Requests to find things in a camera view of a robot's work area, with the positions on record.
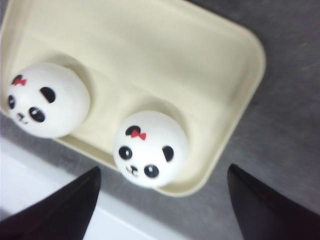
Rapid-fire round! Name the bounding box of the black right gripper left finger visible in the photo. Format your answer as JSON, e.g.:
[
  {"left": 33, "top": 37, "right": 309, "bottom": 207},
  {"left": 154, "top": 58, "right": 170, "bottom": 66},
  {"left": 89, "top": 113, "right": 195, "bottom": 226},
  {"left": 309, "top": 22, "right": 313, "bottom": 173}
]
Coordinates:
[{"left": 0, "top": 166, "right": 101, "bottom": 240}]

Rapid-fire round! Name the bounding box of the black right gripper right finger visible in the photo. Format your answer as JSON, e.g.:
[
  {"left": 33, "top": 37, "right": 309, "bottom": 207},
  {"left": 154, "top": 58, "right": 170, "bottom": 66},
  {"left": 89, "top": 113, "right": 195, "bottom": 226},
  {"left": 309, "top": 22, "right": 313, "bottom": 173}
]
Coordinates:
[{"left": 227, "top": 164, "right": 320, "bottom": 240}]

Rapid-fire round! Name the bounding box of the white panda bun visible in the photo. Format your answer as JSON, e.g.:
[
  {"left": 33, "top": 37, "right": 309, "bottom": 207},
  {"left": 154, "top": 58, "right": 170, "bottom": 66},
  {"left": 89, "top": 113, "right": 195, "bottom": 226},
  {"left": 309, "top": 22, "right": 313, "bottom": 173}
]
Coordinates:
[
  {"left": 113, "top": 111, "right": 189, "bottom": 188},
  {"left": 4, "top": 62, "right": 91, "bottom": 138}
]

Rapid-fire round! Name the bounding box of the cream rectangular tray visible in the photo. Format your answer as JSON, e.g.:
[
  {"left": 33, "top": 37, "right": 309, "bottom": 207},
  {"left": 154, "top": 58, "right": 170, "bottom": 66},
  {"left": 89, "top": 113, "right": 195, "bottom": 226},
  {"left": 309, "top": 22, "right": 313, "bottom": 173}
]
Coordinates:
[{"left": 1, "top": 0, "right": 266, "bottom": 197}]

